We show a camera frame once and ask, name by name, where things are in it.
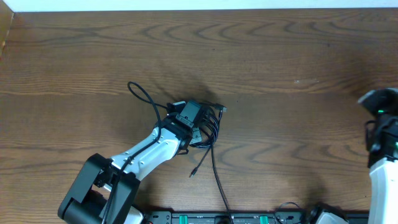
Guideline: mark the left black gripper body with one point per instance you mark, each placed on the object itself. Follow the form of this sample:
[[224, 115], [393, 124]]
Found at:
[[204, 116]]

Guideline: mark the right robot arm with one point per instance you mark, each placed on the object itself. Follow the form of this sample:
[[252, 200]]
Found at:
[[381, 144]]

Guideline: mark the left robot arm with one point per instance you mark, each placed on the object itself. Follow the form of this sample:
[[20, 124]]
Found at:
[[104, 189]]

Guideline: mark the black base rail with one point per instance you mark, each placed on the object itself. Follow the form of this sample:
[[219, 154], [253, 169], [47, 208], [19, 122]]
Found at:
[[167, 217]]

